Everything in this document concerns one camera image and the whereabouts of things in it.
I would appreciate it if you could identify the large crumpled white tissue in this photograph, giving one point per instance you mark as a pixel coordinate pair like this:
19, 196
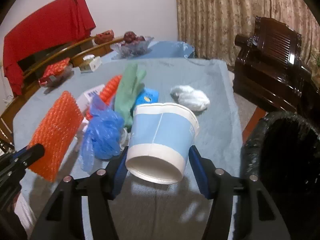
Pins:
195, 100

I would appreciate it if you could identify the blue plastic bag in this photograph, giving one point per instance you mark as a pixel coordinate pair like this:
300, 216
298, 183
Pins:
101, 139

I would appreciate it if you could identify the blue white paper cup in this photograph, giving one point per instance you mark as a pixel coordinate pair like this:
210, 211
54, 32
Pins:
161, 135

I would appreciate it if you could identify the white alcohol wipes box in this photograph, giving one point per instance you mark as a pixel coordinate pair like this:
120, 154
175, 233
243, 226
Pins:
85, 99

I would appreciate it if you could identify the red cloth on TV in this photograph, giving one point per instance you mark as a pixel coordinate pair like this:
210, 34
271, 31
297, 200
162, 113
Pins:
59, 22

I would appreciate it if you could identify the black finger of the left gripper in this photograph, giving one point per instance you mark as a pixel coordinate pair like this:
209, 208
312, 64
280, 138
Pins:
28, 155

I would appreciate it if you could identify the blue hand cream tube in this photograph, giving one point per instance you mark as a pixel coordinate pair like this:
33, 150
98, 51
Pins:
147, 96

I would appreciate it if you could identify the grey-blue table cloth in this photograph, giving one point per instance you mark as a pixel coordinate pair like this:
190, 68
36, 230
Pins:
145, 210

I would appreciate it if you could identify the orange foam net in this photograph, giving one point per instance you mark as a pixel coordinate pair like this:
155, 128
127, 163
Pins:
55, 133

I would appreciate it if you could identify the dark wooden armchair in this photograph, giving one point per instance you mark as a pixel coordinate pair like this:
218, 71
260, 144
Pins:
269, 72

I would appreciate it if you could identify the red snack packet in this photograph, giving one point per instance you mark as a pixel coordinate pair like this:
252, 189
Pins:
55, 73

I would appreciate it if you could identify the dark red fruit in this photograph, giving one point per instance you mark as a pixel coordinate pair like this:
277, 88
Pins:
129, 37

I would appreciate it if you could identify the glass fruit bowl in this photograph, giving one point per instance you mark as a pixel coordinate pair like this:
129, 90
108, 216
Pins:
135, 48

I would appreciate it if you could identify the wooden curved chair back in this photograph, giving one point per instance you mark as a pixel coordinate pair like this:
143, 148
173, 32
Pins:
33, 68

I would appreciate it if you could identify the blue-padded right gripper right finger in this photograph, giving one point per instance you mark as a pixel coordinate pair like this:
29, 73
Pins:
258, 217

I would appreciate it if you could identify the small white tissue box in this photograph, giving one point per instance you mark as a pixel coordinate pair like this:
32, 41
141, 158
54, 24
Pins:
90, 63

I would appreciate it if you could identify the green rubber glove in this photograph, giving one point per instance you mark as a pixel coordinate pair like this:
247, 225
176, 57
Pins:
129, 88

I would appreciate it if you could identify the blue plastic table cover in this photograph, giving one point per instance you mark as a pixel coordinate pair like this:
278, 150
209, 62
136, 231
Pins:
159, 49

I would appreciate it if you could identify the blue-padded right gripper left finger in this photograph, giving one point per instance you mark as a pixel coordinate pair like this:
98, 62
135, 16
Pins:
61, 217

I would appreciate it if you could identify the black trash bag bin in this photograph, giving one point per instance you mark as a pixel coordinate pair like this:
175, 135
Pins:
283, 152

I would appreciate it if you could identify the beige patterned curtain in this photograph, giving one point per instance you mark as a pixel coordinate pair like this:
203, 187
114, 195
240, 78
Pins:
211, 26

